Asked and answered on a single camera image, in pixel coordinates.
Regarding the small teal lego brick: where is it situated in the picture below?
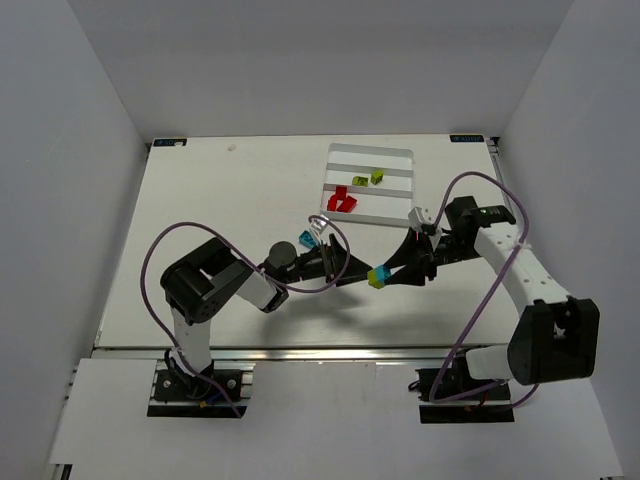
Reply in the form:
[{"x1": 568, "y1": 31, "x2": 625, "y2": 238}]
[{"x1": 375, "y1": 265, "x2": 392, "y2": 285}]

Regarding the red lego brick small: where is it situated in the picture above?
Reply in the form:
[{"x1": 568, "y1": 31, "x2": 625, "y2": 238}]
[{"x1": 335, "y1": 186, "x2": 347, "y2": 199}]

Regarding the green lego brick square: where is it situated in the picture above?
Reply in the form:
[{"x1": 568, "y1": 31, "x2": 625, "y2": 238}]
[{"x1": 371, "y1": 170, "x2": 384, "y2": 185}]

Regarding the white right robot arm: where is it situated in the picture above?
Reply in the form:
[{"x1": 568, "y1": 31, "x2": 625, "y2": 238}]
[{"x1": 383, "y1": 196, "x2": 600, "y2": 385}]

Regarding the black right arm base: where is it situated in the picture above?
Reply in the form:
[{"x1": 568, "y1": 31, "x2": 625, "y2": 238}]
[{"x1": 408, "y1": 368, "x2": 511, "y2": 404}]

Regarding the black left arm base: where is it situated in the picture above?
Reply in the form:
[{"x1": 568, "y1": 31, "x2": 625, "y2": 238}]
[{"x1": 152, "y1": 359, "x2": 243, "y2": 403}]

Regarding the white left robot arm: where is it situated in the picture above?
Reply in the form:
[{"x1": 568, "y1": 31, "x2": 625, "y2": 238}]
[{"x1": 160, "y1": 235, "x2": 371, "y2": 377}]

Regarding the blue lego brick long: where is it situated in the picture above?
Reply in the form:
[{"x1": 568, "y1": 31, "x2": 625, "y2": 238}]
[{"x1": 298, "y1": 230, "x2": 317, "y2": 249}]

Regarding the white three-compartment tray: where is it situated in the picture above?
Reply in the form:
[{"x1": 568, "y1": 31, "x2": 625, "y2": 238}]
[{"x1": 320, "y1": 143, "x2": 414, "y2": 228}]

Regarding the blue label right corner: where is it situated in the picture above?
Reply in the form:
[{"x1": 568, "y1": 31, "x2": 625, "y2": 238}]
[{"x1": 449, "y1": 134, "x2": 485, "y2": 143}]

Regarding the blue label corner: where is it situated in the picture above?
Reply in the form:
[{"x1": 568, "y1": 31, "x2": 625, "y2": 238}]
[
  {"x1": 449, "y1": 134, "x2": 485, "y2": 143},
  {"x1": 152, "y1": 138, "x2": 187, "y2": 148}
]

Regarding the blue label left corner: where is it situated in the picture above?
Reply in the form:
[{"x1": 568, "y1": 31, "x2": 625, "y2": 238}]
[{"x1": 152, "y1": 138, "x2": 187, "y2": 148}]

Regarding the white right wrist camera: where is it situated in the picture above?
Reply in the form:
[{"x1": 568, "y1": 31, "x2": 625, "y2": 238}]
[{"x1": 408, "y1": 207, "x2": 437, "y2": 236}]

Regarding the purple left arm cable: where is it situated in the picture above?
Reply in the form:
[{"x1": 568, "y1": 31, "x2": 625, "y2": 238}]
[{"x1": 139, "y1": 214, "x2": 352, "y2": 418}]

